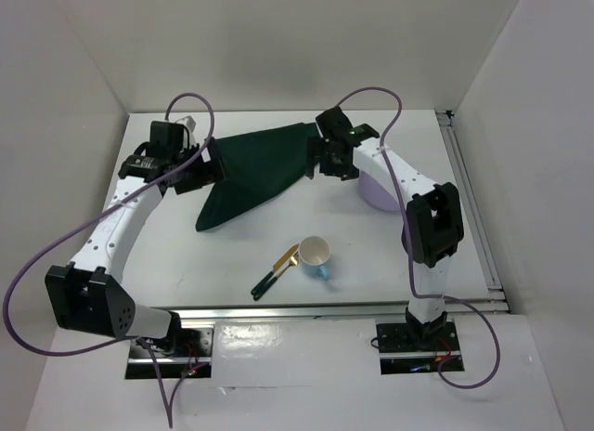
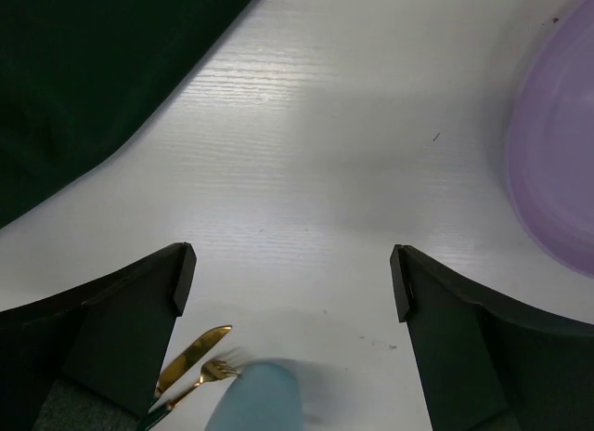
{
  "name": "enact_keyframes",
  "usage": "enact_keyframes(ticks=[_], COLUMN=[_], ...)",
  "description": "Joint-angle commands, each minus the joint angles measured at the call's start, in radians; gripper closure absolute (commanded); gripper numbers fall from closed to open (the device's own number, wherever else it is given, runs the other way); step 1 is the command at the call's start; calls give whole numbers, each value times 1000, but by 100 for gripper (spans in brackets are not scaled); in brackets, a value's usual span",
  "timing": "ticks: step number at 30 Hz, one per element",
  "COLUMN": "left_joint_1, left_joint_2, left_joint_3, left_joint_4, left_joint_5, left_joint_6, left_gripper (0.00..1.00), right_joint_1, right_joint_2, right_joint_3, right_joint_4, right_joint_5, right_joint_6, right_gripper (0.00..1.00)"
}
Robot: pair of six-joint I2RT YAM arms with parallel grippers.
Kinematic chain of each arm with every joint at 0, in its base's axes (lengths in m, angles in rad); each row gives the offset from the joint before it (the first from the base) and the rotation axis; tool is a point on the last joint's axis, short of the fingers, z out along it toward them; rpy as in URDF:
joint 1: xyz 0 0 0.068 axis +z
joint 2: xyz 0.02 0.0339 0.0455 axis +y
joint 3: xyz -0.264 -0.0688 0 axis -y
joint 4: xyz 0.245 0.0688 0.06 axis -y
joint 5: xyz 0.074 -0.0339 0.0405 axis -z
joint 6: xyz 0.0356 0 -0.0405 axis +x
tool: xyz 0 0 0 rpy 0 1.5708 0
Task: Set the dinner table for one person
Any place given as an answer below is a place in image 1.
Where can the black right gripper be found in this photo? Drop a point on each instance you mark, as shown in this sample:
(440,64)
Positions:
(317,147)

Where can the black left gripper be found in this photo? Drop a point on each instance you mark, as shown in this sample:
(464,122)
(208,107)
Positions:
(208,172)

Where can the dark green cloth placemat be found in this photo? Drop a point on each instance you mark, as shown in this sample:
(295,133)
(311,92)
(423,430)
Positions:
(259,166)

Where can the lilac plate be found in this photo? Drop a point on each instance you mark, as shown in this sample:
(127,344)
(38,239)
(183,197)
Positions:
(376,195)

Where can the light blue mug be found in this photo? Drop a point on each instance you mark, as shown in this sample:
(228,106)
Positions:
(314,253)

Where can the gold knife green handle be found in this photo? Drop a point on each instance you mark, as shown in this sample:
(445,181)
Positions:
(274,269)

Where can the gold fork green handle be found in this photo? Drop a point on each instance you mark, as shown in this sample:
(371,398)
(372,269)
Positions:
(293,262)

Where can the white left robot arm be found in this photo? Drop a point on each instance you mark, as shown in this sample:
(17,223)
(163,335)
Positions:
(87,294)

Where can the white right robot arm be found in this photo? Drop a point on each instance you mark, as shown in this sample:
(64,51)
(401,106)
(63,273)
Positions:
(431,212)

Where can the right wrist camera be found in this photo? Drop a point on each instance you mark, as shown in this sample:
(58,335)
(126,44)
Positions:
(333,123)

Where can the aluminium front rail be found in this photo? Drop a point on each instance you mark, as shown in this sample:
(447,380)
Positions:
(297,312)

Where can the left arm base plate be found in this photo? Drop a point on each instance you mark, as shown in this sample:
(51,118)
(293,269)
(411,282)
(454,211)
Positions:
(191,353)

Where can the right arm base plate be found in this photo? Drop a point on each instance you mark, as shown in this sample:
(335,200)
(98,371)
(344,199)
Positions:
(399,353)

